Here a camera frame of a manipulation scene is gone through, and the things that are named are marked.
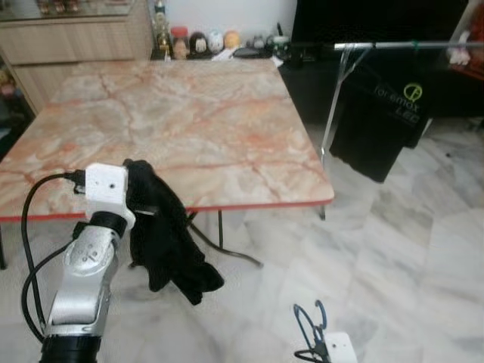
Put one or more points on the blue plastic hanger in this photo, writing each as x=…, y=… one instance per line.
x=302, y=325

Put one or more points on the black fonemax T-shirt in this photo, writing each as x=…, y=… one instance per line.
x=378, y=121
x=162, y=234

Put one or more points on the green plastic hanger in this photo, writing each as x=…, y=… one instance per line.
x=416, y=46

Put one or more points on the white pink tissue box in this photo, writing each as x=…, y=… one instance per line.
x=460, y=57

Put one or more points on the silver metal clothes rack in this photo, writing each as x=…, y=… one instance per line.
x=393, y=45

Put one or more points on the black flat screen television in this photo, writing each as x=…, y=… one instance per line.
x=378, y=21

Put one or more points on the flat black pouch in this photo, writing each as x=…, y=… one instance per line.
x=246, y=53

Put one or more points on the orange round toy figure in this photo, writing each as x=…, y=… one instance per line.
x=231, y=39

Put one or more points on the white round toy figure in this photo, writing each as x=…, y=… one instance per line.
x=215, y=41

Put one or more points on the dark round toy figure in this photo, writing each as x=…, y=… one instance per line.
x=197, y=45

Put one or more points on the light wooden cabinet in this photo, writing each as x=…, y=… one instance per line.
x=76, y=45

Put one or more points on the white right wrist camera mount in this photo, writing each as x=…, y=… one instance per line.
x=340, y=349

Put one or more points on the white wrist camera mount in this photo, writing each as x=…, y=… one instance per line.
x=340, y=349
x=106, y=193

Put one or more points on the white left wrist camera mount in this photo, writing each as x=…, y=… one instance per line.
x=106, y=193

